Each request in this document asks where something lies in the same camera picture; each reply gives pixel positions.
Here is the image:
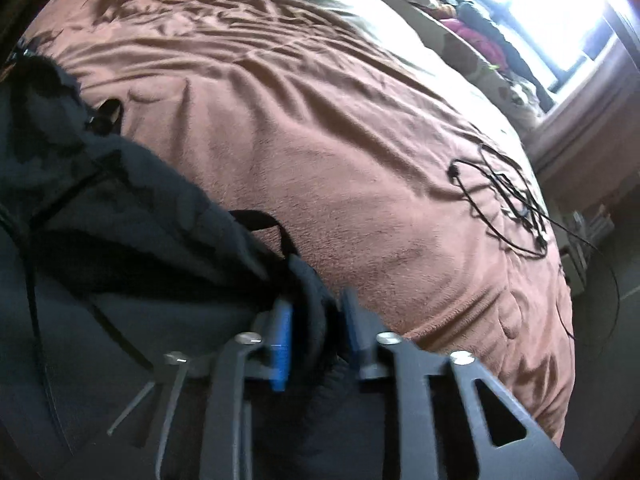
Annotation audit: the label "pile of colourful clothes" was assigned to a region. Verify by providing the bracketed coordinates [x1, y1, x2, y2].
[430, 0, 556, 111]

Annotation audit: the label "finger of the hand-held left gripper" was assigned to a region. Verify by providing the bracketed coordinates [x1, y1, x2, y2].
[86, 98, 124, 135]

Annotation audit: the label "black cable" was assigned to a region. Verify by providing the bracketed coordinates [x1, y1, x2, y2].
[447, 142, 621, 343]

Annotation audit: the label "bright window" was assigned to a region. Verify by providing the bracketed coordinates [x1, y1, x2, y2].
[345, 0, 621, 92]

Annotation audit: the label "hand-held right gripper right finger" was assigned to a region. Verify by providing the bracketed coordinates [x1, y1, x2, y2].
[341, 287, 581, 480]

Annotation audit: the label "grey clutter pile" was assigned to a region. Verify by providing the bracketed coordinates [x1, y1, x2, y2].
[557, 210, 613, 296]

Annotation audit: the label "black pants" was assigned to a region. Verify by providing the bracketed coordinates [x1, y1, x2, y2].
[0, 52, 416, 480]

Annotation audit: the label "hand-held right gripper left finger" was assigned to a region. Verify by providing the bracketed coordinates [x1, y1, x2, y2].
[150, 297, 296, 480]

